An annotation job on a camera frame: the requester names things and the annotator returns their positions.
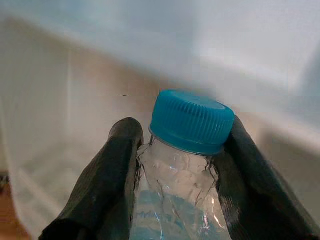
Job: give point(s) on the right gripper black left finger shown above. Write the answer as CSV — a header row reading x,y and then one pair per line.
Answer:
x,y
105,180

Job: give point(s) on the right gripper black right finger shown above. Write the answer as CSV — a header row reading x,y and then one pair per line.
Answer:
x,y
255,195

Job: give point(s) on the clear bottle with blue cap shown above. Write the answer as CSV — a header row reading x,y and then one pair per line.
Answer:
x,y
180,180

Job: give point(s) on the white fridge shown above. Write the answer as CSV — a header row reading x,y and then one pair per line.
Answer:
x,y
75,120

